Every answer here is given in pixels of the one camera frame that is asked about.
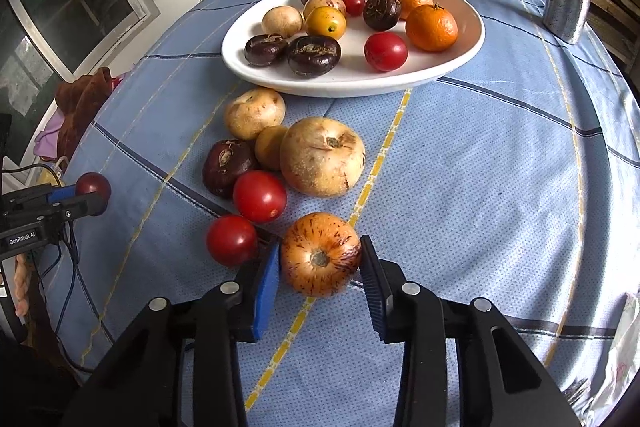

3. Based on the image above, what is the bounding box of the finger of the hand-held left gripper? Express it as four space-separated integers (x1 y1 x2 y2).
5 185 80 208
30 196 108 224

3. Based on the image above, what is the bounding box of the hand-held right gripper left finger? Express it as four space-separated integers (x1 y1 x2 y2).
65 241 282 427

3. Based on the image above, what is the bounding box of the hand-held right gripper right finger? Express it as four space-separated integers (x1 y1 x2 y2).
359 234 583 427

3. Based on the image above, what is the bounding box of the dark red round fruit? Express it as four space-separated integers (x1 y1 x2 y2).
75 172 112 214

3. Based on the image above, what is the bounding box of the striped tan round fruit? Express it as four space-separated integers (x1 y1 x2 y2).
280 212 363 298

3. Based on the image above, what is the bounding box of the white plate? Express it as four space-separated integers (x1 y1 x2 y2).
221 0 486 98

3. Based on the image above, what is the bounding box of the dark water chestnut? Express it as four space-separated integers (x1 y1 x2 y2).
202 139 258 200
286 35 342 79
244 34 290 68
363 0 402 32

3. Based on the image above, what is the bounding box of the person's left hand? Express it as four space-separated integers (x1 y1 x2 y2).
14 253 32 319

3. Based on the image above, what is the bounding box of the purple cloth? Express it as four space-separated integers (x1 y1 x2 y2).
34 112 67 158

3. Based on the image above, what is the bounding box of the red-brown cloth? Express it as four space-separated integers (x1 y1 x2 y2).
55 67 123 158

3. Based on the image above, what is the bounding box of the yellow-brown round fruit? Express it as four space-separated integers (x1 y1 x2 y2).
254 125 289 172

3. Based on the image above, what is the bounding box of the large tan round fruit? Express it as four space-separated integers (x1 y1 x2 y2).
279 117 366 198

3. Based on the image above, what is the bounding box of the blue checked tablecloth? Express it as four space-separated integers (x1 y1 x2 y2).
37 0 640 427

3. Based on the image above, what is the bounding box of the silver foil bag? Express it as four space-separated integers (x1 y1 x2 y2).
564 292 640 427

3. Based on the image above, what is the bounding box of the small tan round fruit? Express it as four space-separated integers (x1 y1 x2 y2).
261 6 304 38
303 0 347 18

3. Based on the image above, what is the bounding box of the yellow-orange round fruit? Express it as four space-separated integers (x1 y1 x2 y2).
305 6 347 41

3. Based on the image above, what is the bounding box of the blue cable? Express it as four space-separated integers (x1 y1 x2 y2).
37 227 117 360

